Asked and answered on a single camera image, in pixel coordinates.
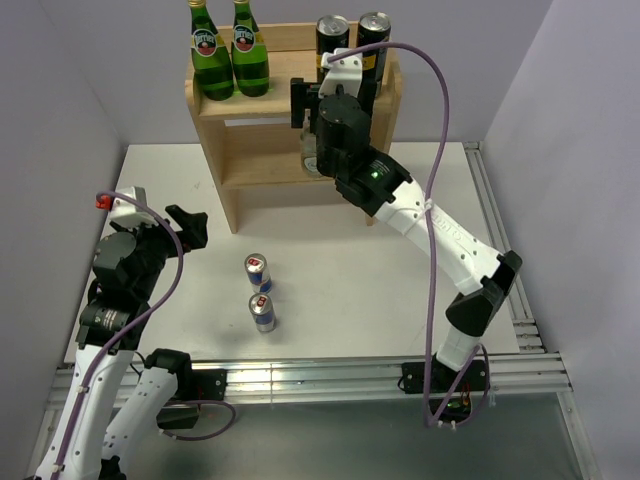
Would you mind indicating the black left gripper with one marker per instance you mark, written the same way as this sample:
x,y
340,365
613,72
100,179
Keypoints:
x,y
193,227

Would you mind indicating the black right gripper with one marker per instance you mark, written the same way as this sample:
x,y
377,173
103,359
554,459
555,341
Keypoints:
x,y
303,96

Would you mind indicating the blue silver energy can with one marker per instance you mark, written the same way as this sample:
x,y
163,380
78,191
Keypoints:
x,y
262,311
256,268

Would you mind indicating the black yellow can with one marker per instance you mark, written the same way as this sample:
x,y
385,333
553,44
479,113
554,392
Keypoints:
x,y
373,27
332,31

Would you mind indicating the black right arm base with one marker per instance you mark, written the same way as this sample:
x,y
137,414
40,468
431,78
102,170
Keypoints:
x,y
412,378

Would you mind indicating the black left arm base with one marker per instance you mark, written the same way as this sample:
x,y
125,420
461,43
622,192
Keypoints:
x,y
207,384

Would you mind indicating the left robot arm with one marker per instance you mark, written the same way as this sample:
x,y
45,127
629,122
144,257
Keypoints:
x,y
90,438

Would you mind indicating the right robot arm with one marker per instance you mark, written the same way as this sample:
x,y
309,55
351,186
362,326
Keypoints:
x,y
377,184

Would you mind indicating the wooden shelf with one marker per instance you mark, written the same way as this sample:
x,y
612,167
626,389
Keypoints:
x,y
248,142

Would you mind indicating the right green Perrier bottle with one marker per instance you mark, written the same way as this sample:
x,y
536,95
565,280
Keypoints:
x,y
249,53

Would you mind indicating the green perrier bottle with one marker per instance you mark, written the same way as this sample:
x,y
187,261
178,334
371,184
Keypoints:
x,y
249,53
209,55

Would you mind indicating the left green Perrier bottle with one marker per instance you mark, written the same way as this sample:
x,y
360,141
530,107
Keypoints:
x,y
209,55

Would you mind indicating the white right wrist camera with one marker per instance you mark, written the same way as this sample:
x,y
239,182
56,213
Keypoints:
x,y
342,69

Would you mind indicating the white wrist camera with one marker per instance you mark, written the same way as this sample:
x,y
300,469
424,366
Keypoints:
x,y
342,69
123,213

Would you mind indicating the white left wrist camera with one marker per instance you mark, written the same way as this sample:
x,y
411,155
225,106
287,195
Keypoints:
x,y
123,213

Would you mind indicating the aluminium rail frame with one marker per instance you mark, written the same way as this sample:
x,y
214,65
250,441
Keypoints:
x,y
328,356

